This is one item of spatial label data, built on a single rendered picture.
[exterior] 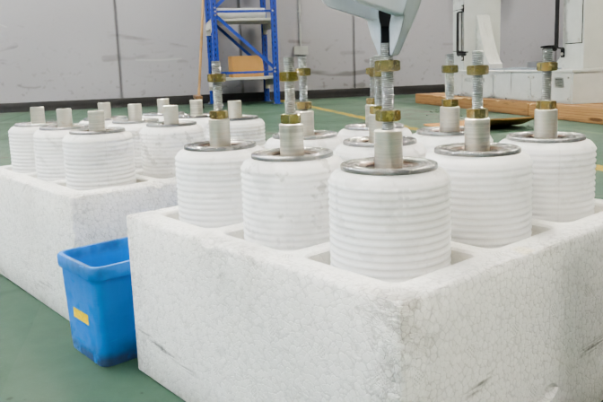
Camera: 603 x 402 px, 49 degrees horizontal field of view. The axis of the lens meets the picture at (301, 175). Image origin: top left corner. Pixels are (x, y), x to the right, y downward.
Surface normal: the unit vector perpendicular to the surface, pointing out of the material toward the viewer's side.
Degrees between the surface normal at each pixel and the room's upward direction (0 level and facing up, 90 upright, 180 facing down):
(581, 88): 90
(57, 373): 0
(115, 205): 90
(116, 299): 92
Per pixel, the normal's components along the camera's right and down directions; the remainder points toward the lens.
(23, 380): -0.04, -0.99
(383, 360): -0.76, 0.13
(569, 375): 0.66, 0.10
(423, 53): 0.22, 0.15
